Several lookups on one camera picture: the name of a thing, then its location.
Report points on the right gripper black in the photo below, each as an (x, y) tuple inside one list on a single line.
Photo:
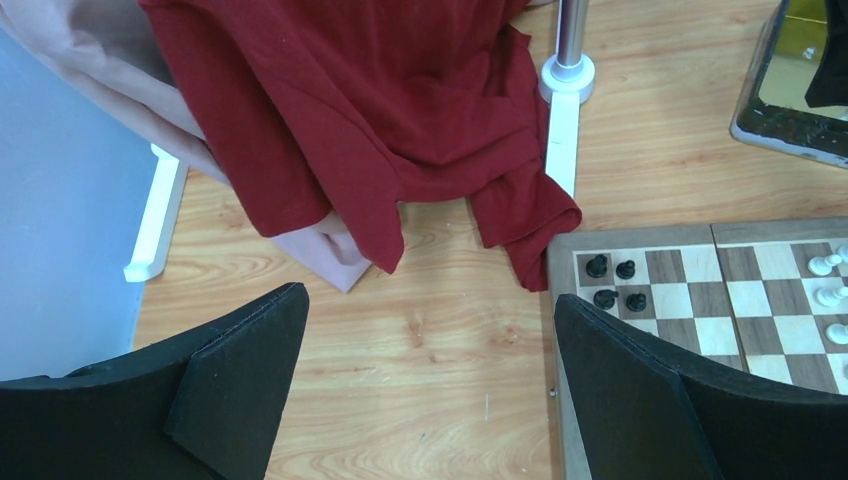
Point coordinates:
[(829, 84)]

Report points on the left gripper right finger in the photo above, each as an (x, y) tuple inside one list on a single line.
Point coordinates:
[(648, 409)]

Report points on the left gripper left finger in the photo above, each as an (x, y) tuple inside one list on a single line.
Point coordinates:
[(203, 404)]

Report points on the yellow metal tin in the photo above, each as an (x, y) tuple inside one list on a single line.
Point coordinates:
[(771, 111)]

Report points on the white pawn chess piece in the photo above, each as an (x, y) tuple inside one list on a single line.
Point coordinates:
[(837, 333), (824, 265), (830, 296)]

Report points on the black chess pieces row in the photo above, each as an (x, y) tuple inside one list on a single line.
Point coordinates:
[(627, 274)]

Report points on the wooden chess board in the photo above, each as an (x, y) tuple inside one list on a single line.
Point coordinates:
[(739, 294)]

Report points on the white rack base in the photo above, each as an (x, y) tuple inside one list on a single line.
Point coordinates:
[(565, 89)]

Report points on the metal rack pole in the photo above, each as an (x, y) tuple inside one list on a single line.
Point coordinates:
[(571, 29)]

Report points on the red t-shirt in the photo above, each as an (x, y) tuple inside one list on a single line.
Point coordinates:
[(351, 108)]

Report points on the pink garment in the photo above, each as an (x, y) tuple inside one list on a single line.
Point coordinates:
[(107, 51)]

